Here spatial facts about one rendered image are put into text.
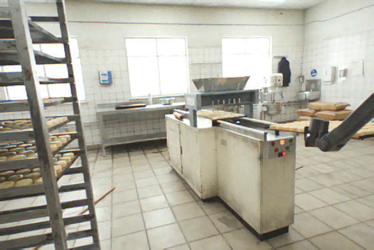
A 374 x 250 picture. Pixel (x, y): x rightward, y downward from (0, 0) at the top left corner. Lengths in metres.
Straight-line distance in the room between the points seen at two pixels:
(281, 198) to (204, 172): 0.77
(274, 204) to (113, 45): 4.37
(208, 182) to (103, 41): 3.83
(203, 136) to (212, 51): 3.73
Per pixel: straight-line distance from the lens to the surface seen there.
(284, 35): 6.91
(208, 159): 2.33
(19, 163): 0.90
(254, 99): 2.51
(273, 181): 1.90
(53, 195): 0.87
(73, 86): 1.24
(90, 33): 5.31
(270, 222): 2.04
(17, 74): 0.86
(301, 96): 6.69
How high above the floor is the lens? 1.27
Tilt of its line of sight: 11 degrees down
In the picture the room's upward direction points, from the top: 4 degrees counter-clockwise
